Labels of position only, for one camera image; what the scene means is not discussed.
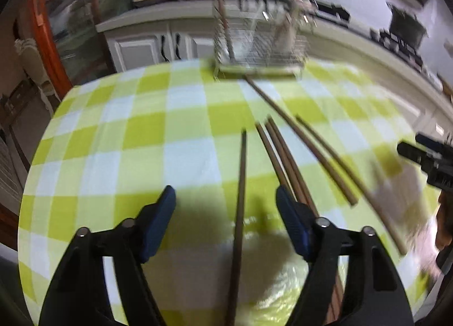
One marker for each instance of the white ceramic spoon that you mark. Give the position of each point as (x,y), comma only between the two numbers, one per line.
(299,15)

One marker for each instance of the black cooking pot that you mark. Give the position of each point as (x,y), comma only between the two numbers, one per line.
(406,26)

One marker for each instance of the red framed glass door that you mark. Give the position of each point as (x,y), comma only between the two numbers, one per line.
(72,50)

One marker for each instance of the metal wire utensil caddy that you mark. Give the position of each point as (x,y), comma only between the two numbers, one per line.
(252,25)

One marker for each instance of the green checkered tablecloth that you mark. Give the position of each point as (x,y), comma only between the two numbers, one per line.
(115,143)

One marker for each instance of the white kitchen cabinet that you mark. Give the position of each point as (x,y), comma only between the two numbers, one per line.
(171,31)

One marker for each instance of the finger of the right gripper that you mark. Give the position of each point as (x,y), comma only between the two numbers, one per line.
(433,145)

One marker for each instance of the right hand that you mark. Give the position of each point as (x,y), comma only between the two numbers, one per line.
(444,221)

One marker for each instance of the gas stove top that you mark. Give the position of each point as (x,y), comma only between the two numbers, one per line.
(397,46)

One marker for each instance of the brown wooden chopstick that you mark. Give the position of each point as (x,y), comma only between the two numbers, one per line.
(286,166)
(327,166)
(380,212)
(275,153)
(293,166)
(229,44)
(238,236)

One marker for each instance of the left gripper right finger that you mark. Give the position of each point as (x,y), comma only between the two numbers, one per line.
(298,220)

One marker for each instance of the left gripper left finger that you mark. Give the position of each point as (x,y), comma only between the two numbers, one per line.
(152,222)

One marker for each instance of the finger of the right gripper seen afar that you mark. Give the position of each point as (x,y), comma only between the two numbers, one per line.
(414,154)

